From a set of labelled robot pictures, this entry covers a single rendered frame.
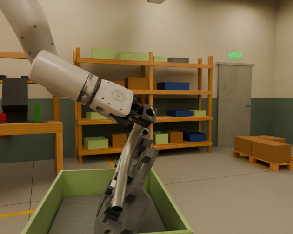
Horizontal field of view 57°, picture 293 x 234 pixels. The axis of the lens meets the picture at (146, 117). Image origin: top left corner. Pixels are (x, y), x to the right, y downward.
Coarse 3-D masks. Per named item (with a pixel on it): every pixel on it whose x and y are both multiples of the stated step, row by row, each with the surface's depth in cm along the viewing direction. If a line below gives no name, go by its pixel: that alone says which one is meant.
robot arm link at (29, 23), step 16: (0, 0) 65; (16, 0) 64; (32, 0) 66; (16, 16) 64; (32, 16) 65; (16, 32) 67; (32, 32) 67; (48, 32) 71; (32, 48) 72; (48, 48) 74; (64, 96) 76
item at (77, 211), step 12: (72, 204) 111; (84, 204) 111; (96, 204) 111; (60, 216) 100; (72, 216) 100; (84, 216) 100; (144, 216) 100; (156, 216) 100; (60, 228) 91; (72, 228) 91; (84, 228) 91; (144, 228) 91; (156, 228) 91
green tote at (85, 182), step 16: (64, 176) 120; (80, 176) 121; (96, 176) 122; (112, 176) 123; (48, 192) 93; (64, 192) 121; (80, 192) 122; (96, 192) 123; (160, 192) 101; (48, 208) 91; (160, 208) 101; (176, 208) 80; (32, 224) 71; (48, 224) 91; (176, 224) 78
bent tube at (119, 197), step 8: (144, 104) 76; (144, 112) 73; (152, 112) 76; (152, 120) 73; (136, 128) 78; (144, 128) 78; (128, 136) 81; (136, 136) 79; (128, 144) 80; (128, 152) 79; (120, 160) 78; (128, 160) 78; (120, 168) 75; (128, 168) 76; (120, 176) 73; (120, 184) 71; (120, 192) 69; (120, 200) 67; (112, 208) 67; (120, 208) 68
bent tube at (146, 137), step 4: (148, 128) 92; (144, 132) 93; (148, 132) 91; (140, 136) 89; (144, 136) 89; (148, 136) 90; (140, 140) 92; (136, 144) 94; (136, 148) 96; (132, 156) 97; (112, 200) 85
